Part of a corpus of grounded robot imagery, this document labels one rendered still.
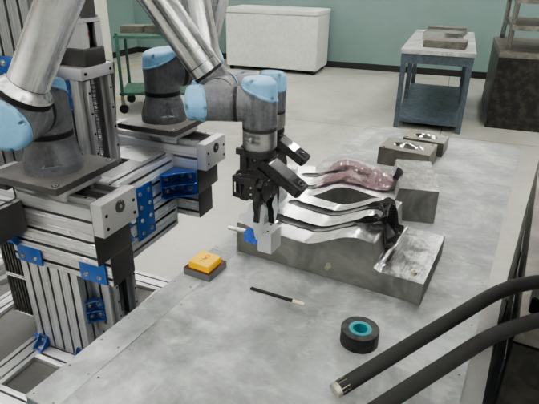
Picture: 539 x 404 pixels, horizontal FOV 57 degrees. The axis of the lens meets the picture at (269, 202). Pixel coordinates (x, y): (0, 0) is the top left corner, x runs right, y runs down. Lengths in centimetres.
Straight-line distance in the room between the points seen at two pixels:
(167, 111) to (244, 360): 93
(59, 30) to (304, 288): 78
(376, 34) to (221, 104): 756
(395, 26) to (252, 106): 752
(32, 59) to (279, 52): 705
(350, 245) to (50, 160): 76
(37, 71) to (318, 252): 75
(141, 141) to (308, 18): 628
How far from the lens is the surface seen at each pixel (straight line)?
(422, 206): 159
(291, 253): 130
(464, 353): 103
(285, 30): 798
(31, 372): 203
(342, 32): 864
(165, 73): 166
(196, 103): 105
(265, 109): 104
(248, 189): 111
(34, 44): 112
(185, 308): 118
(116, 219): 130
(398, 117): 543
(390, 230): 137
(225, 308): 117
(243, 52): 827
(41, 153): 132
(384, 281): 123
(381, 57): 857
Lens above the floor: 151
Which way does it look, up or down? 25 degrees down
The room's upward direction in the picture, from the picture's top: 1 degrees clockwise
